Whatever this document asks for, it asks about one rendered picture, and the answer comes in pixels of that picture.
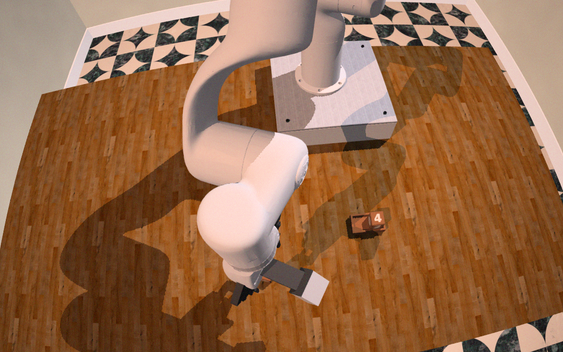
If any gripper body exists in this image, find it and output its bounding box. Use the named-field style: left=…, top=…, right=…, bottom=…
left=223, top=226, right=280, bottom=289

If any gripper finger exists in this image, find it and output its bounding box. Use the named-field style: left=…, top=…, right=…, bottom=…
left=230, top=282, right=259, bottom=306
left=274, top=215, right=281, bottom=248

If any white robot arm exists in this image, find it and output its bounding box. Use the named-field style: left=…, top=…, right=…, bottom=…
left=182, top=0, right=386, bottom=306

